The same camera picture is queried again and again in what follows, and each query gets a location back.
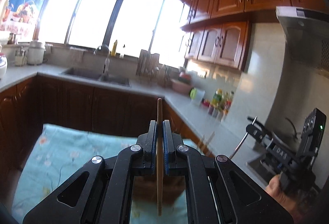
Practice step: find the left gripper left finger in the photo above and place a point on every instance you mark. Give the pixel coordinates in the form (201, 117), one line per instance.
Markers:
(101, 190)

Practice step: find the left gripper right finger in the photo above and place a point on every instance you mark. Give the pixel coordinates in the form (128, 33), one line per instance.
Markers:
(217, 190)

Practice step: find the wooden chopstick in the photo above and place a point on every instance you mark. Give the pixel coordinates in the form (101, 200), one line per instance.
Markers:
(204, 142)
(159, 157)

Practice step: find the steel kitchen sink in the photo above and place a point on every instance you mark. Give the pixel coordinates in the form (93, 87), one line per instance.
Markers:
(92, 75)

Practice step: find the person right hand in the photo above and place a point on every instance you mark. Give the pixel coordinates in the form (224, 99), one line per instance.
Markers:
(298, 205)

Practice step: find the teal floral tablecloth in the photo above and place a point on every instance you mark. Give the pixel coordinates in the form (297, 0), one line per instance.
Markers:
(59, 152)

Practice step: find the green cap bottle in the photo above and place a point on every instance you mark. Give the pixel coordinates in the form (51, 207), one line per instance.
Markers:
(217, 98)

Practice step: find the pink basin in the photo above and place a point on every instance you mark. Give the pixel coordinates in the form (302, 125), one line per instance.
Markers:
(182, 84)

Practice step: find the lower wooden base cabinets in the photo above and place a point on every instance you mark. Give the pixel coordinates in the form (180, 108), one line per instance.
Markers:
(39, 100)

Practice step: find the dish drying rack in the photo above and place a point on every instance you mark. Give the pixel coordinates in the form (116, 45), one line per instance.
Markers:
(150, 69)

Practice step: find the steel range hood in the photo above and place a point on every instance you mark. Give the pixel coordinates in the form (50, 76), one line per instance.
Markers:
(306, 32)

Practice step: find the yellow dish soap bottle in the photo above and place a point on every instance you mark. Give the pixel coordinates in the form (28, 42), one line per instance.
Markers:
(114, 48)

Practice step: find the chrome sink faucet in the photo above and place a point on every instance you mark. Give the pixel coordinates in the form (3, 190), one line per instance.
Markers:
(105, 51)

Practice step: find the white slow cooker pot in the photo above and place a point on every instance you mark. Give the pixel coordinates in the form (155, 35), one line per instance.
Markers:
(35, 53)

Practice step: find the small blender jar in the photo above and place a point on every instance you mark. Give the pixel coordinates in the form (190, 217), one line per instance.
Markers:
(20, 57)

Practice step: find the white red rice cooker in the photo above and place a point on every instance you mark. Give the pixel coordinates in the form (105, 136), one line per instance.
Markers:
(3, 65)

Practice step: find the white cup green handle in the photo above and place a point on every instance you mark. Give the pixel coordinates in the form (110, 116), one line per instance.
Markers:
(197, 95)

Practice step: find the upper wooden wall cabinets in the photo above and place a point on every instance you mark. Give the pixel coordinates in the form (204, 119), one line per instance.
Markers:
(218, 31)

